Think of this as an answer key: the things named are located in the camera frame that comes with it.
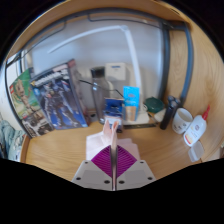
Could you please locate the pink towel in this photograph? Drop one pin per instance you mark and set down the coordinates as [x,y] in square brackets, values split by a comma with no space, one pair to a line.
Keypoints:
[98,144]

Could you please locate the black cylindrical shaver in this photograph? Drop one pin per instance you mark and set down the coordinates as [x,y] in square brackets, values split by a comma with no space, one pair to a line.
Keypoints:
[167,115]

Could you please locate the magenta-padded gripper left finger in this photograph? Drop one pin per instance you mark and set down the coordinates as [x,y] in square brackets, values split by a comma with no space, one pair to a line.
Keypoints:
[88,175]

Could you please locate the white mug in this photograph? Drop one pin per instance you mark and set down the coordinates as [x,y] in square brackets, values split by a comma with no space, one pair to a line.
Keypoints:
[181,120]

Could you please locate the green round tin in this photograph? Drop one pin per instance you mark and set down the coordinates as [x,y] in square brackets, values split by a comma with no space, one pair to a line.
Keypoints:
[154,104]

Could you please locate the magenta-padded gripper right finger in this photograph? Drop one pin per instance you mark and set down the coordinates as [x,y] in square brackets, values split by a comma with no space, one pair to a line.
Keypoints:
[138,173]

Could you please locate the clear plastic cap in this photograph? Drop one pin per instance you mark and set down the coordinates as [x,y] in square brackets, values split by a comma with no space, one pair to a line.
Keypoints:
[196,151]

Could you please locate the dark metal desk frame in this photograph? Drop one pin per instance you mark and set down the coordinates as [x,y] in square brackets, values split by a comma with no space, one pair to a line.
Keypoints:
[164,60]

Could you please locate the light blue card package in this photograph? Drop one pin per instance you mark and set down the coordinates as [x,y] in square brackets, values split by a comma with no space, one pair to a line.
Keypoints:
[131,100]

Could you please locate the white wall outlet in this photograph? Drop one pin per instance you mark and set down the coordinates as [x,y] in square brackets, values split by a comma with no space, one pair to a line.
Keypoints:
[116,71]

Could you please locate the white bottle with red cap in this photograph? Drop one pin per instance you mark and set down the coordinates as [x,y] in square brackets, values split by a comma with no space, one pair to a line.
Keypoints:
[195,130]

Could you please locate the bed with blue bedding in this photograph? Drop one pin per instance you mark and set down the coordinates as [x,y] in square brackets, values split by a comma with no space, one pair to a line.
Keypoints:
[10,141]

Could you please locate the green tree-figure toy box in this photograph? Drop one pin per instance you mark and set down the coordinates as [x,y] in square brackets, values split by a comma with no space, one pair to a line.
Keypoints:
[23,100]

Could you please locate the blue robot model kit box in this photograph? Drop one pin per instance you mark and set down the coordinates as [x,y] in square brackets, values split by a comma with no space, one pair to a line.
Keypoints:
[58,96]

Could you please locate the black ruler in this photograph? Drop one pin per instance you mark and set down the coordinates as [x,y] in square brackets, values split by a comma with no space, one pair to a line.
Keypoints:
[140,126]

